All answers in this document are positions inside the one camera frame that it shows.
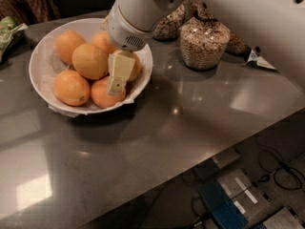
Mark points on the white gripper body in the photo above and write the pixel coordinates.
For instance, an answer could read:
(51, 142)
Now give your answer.
(123, 31)

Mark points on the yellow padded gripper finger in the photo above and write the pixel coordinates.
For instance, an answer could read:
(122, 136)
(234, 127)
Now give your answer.
(121, 64)

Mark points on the orange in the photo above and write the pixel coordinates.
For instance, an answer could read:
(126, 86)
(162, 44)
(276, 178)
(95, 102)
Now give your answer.
(90, 61)
(71, 88)
(100, 96)
(66, 43)
(102, 41)
(136, 68)

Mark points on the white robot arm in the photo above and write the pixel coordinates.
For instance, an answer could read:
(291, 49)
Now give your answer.
(273, 28)

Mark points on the white bowl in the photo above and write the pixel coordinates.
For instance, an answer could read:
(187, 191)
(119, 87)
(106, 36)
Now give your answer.
(44, 61)

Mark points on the glass cereal jar left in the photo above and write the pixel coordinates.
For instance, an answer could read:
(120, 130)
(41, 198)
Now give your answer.
(168, 27)

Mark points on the glass cereal jar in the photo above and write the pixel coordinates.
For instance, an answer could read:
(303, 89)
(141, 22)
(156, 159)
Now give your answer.
(203, 41)
(236, 46)
(168, 27)

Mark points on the glass cereal jar front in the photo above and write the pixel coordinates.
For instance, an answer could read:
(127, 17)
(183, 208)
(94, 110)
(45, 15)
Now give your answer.
(203, 41)

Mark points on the glass cereal jar right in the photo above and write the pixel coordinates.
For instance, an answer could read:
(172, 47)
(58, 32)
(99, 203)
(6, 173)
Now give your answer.
(236, 46)

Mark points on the blue and grey floor box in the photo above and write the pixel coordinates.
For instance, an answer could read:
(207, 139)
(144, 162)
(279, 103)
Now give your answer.
(230, 196)

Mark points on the grey metal case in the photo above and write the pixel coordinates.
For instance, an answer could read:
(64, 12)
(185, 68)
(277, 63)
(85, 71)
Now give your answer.
(283, 219)

